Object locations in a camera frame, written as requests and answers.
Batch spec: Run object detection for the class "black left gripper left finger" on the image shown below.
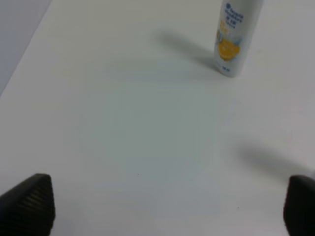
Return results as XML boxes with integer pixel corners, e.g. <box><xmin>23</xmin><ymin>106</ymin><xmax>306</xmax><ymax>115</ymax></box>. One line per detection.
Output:
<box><xmin>0</xmin><ymin>174</ymin><xmax>56</xmax><ymax>236</ymax></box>

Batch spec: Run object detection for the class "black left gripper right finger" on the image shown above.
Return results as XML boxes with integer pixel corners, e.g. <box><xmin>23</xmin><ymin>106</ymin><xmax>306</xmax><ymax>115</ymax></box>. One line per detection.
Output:
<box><xmin>283</xmin><ymin>175</ymin><xmax>315</xmax><ymax>236</ymax></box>

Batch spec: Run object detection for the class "white bottle blue cap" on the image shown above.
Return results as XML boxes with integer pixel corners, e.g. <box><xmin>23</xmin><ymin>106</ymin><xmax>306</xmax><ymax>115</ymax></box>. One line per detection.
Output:
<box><xmin>214</xmin><ymin>0</ymin><xmax>264</xmax><ymax>77</ymax></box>

